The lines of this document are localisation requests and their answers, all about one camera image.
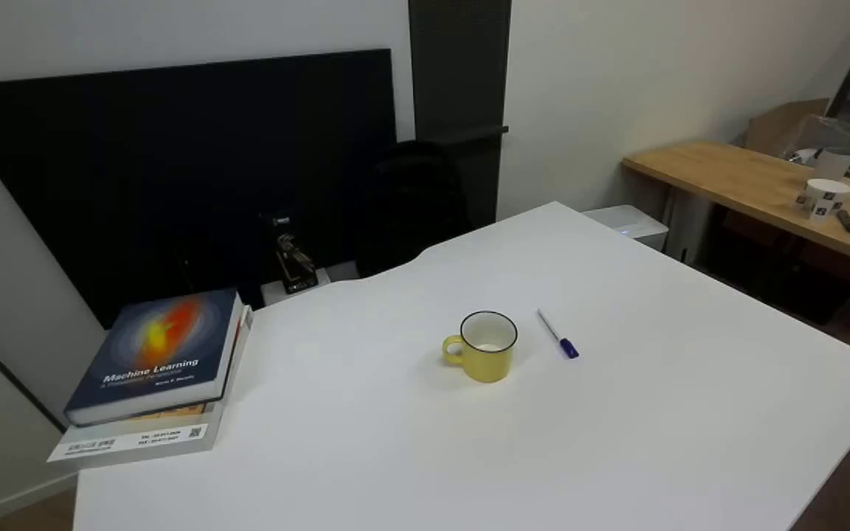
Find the blue capped white pen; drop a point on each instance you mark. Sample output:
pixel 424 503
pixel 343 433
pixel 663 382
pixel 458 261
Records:
pixel 560 336

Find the white paper cup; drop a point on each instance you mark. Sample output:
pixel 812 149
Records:
pixel 824 194

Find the large black monitor screen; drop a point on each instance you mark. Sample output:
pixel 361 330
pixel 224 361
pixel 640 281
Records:
pixel 165 180

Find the dark blue hardcover book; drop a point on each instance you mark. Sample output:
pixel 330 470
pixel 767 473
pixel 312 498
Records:
pixel 160 355

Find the cardboard box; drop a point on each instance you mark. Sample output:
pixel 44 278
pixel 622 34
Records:
pixel 777 128

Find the wooden side table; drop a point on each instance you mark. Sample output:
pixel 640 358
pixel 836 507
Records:
pixel 743 180

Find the white book under stack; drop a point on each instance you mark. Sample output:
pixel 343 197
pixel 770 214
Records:
pixel 148 433

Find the yellow enamel mug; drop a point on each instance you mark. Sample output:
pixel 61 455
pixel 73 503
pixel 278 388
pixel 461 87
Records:
pixel 482 345

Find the small white box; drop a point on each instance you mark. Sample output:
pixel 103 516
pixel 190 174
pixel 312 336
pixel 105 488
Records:
pixel 632 222

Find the black office chair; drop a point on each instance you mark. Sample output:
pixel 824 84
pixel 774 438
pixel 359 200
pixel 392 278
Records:
pixel 418 197

